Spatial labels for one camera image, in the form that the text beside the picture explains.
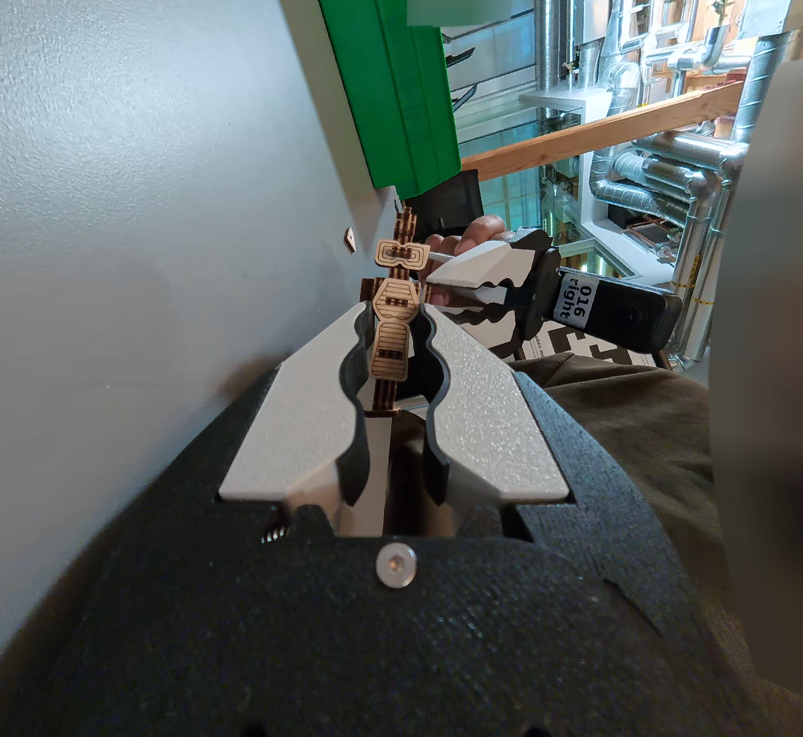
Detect green box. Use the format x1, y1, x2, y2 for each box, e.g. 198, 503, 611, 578
300, 0, 464, 200

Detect silver ventilation ducts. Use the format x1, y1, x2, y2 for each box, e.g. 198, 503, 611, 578
533, 0, 803, 368

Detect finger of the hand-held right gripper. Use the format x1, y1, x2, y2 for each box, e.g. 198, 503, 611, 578
425, 229, 548, 306
450, 302, 529, 362

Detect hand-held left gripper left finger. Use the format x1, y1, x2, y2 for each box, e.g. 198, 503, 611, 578
218, 302, 391, 538

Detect person's olive clothing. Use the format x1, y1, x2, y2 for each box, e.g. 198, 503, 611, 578
517, 351, 763, 713

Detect black monitor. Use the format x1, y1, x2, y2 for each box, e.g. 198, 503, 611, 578
411, 169, 485, 237

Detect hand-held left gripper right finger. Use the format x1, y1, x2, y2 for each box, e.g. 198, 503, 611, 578
401, 306, 573, 537

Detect white black printed paper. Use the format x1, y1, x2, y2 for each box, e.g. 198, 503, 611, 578
521, 322, 669, 369

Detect wooden handrail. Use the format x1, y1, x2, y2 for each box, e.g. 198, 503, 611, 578
461, 80, 745, 183

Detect grey desk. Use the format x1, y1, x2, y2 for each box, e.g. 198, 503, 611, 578
0, 0, 405, 656

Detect wooden puzzle model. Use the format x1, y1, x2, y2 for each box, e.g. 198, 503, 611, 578
361, 205, 429, 418

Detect person's right hand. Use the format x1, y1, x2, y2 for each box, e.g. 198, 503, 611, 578
424, 214, 510, 309

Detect grey column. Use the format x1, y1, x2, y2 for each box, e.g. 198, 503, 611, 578
706, 59, 803, 737

